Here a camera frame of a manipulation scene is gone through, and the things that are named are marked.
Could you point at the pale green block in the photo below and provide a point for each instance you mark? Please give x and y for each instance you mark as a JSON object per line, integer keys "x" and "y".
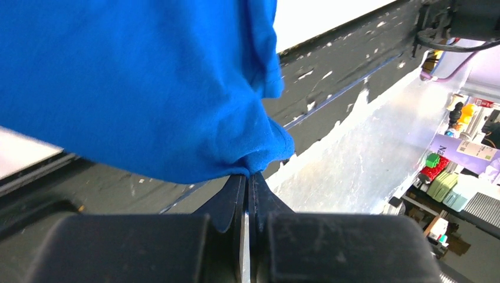
{"x": 442, "y": 185}

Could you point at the pale blue block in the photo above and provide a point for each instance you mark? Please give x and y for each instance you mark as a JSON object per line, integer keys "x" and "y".
{"x": 463, "y": 192}

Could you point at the blue printed t shirt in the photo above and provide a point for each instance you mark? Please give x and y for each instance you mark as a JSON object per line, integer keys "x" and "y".
{"x": 172, "y": 90}

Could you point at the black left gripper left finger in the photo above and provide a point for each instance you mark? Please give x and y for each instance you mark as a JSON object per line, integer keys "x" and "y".
{"x": 203, "y": 246}

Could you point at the red and green toy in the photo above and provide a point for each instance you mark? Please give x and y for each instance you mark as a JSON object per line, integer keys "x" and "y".
{"x": 434, "y": 165}

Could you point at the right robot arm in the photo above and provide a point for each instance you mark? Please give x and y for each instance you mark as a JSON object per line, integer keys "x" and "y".
{"x": 470, "y": 20}

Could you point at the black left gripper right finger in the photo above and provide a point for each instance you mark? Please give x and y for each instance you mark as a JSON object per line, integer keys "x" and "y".
{"x": 288, "y": 246}

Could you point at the purple box with label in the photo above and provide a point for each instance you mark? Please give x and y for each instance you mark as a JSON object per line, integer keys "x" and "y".
{"x": 477, "y": 158}

